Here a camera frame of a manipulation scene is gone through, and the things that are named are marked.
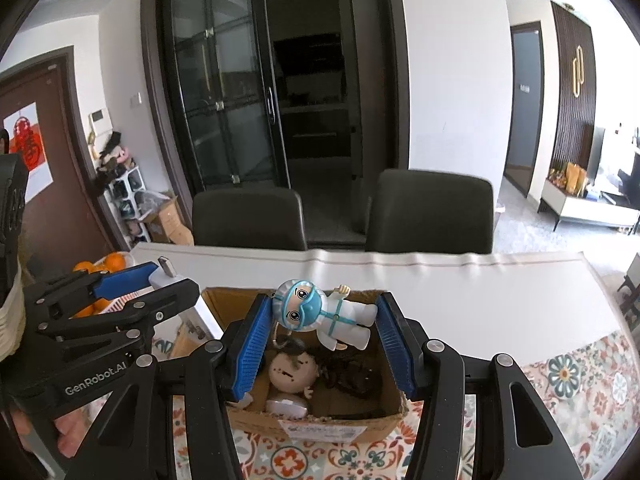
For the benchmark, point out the dark interior door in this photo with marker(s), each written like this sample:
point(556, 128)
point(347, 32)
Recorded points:
point(522, 110)

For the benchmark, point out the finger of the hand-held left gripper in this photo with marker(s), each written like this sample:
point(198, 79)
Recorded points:
point(150, 305)
point(125, 277)

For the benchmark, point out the white shoe rack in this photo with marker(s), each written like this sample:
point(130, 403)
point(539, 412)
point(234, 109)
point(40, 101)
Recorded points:
point(127, 200)

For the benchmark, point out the glass sliding door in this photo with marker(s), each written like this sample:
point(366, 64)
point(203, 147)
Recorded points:
point(225, 85)

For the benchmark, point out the red and white wall poster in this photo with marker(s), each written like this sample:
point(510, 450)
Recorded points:
point(30, 150)

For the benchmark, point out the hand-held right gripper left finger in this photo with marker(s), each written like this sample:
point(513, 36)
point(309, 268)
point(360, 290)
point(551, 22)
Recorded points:
point(247, 350)

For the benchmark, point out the gold wall ornament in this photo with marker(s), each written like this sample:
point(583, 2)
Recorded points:
point(578, 72)

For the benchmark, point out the white fruit basket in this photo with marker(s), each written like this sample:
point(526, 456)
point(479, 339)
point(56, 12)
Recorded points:
point(119, 305)

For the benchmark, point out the white light switch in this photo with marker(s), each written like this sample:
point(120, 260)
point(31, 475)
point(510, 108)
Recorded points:
point(135, 99)

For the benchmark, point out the white intercom panel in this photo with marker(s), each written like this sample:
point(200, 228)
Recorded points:
point(100, 121)

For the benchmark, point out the dark grey dining chair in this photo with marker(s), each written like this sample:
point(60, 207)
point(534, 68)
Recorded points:
point(250, 220)
point(430, 210)

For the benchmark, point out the yellow gift bags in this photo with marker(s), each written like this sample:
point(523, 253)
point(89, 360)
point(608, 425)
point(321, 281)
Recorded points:
point(576, 179)

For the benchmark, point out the brown cardboard box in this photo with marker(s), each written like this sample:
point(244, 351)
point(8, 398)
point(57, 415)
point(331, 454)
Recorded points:
point(240, 417)

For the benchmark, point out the small cardboard box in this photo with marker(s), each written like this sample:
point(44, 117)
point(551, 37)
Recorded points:
point(167, 222)

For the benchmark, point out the brown entrance door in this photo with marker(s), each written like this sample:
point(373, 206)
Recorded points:
point(70, 200)

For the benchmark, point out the white battery charger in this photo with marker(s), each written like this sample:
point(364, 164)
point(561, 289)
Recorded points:
point(205, 317)

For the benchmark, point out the orange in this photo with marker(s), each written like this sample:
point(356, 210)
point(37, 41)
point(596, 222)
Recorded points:
point(83, 266)
point(81, 311)
point(103, 305)
point(116, 262)

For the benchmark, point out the grey computer mouse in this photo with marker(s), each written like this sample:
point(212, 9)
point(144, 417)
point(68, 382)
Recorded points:
point(285, 406)

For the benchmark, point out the person's left hand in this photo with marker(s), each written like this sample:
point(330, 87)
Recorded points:
point(65, 435)

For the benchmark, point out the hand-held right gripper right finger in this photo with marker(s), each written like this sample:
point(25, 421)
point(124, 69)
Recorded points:
point(395, 345)

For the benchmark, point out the white television stand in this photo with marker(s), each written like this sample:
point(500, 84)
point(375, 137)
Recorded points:
point(585, 212)

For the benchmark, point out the black television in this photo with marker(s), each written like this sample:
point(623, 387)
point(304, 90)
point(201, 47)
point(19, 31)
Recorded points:
point(596, 152)

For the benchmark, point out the bald doll head toy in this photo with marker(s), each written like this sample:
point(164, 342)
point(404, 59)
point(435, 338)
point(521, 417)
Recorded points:
point(290, 367)

